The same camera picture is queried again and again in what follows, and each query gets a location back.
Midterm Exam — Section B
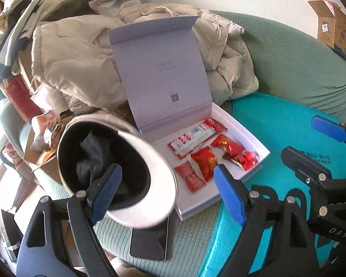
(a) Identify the teal bubble mat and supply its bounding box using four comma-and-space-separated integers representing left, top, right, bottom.
197, 92, 346, 277

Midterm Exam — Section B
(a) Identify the beige quilted jacket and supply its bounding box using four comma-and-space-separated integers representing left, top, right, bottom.
31, 3, 260, 113

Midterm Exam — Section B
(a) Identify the brown cardboard box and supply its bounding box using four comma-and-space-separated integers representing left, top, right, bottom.
23, 104, 75, 182

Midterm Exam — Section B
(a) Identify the red and white snack packet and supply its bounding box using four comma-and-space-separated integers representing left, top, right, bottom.
167, 117, 228, 160

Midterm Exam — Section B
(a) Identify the grey fuzzy cloth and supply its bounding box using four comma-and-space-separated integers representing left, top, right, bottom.
60, 92, 130, 116

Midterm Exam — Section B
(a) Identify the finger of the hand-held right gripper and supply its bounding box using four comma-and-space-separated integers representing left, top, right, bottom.
311, 115, 346, 151
281, 147, 346, 207

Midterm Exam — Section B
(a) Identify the red gold snack packet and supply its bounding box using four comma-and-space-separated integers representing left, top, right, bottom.
190, 146, 220, 182
210, 134, 245, 157

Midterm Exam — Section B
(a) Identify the black smartphone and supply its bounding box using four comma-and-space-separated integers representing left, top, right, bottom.
129, 215, 169, 261

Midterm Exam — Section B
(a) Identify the white gift box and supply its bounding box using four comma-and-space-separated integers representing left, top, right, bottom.
107, 16, 271, 222

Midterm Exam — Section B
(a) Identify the green quilted sofa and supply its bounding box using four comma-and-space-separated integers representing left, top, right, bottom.
33, 10, 346, 277

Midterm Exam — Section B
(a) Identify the printed cardboard box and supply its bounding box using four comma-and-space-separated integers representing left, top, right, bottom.
308, 0, 346, 61

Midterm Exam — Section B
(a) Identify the red ketchup packet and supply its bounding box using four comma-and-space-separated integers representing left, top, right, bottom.
174, 162, 206, 193

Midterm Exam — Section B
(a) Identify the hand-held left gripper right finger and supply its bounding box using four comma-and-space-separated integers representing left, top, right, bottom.
214, 164, 318, 277

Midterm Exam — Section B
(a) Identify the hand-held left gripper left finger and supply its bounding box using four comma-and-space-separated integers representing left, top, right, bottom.
16, 163, 123, 277

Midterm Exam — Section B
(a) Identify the red and white snack bag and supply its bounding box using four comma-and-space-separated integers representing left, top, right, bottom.
32, 110, 61, 135

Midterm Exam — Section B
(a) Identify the black cloth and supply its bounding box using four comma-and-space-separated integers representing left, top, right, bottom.
75, 131, 116, 185

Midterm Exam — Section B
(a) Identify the small red candy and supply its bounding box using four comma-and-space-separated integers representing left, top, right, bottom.
222, 150, 260, 170

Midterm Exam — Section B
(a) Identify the beige fleece garment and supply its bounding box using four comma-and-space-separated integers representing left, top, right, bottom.
108, 257, 146, 277

